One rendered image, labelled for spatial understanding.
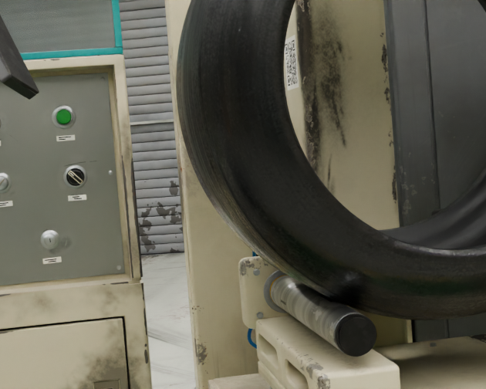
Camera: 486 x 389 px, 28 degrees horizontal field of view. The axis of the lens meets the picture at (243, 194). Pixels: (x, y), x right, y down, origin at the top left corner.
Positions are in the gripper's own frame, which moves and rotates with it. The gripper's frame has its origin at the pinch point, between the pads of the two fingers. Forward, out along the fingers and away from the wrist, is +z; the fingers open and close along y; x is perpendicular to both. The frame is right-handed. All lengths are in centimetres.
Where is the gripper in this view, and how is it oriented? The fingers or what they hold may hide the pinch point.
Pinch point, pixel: (111, 2)
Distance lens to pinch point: 54.5
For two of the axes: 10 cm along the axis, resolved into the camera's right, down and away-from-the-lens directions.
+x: -3.2, -2.4, -9.2
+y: -8.2, 5.5, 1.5
